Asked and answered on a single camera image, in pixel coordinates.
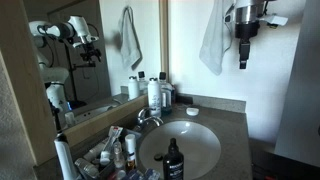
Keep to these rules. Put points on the blue mouthwash bottle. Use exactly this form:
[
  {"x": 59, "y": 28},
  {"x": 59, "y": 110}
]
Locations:
[{"x": 166, "y": 98}]

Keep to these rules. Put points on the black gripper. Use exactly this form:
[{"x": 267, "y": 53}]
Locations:
[{"x": 247, "y": 30}]

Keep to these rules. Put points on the grey flat panel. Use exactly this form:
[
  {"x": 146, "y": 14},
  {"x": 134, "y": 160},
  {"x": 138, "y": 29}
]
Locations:
[{"x": 300, "y": 83}]

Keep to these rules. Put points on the chrome faucet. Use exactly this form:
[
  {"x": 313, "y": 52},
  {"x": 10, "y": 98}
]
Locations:
[{"x": 148, "y": 118}]

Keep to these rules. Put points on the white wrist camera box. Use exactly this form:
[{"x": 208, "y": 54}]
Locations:
[{"x": 276, "y": 20}]

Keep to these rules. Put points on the white cosmetic tube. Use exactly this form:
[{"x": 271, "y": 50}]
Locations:
[{"x": 94, "y": 150}]

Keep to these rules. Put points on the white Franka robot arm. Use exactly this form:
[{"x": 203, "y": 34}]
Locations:
[{"x": 247, "y": 13}]

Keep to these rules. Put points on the dark toiletry tray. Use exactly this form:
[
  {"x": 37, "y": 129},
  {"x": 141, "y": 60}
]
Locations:
[{"x": 108, "y": 168}]

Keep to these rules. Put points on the wood framed wall mirror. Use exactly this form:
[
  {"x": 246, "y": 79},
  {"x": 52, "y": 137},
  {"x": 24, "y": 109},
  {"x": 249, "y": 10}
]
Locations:
[{"x": 30, "y": 100}]

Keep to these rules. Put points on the tall white lotion bottle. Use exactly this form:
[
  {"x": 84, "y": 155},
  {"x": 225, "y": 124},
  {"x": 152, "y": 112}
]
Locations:
[{"x": 154, "y": 96}]

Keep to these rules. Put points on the white electric toothbrush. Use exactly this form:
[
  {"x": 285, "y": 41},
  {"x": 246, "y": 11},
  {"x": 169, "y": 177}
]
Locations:
[{"x": 65, "y": 158}]

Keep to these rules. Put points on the round white soap dish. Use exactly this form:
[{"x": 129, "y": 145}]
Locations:
[{"x": 192, "y": 111}]

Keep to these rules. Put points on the small white capped bottle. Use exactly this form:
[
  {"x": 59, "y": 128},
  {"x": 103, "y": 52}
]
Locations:
[{"x": 130, "y": 148}]

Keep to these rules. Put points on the black dropper bottle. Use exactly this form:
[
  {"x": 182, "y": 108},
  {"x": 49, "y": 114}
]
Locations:
[{"x": 173, "y": 161}]

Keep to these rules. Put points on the grey hanging towel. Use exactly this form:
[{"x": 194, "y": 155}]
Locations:
[{"x": 216, "y": 36}]

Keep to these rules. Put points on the small clear glass bottle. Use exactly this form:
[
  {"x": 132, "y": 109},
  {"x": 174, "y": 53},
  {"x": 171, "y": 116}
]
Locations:
[{"x": 117, "y": 155}]

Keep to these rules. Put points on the clear plastic travel bottle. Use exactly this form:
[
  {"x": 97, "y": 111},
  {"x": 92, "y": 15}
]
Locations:
[{"x": 86, "y": 166}]

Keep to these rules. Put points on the white toothpaste tube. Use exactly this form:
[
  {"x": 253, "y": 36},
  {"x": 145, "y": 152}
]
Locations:
[{"x": 112, "y": 138}]

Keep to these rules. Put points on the red capped shaving can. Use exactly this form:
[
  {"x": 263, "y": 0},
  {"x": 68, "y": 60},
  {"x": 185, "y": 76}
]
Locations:
[{"x": 174, "y": 94}]

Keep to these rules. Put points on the white oval sink basin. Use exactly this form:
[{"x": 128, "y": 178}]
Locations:
[{"x": 181, "y": 150}]

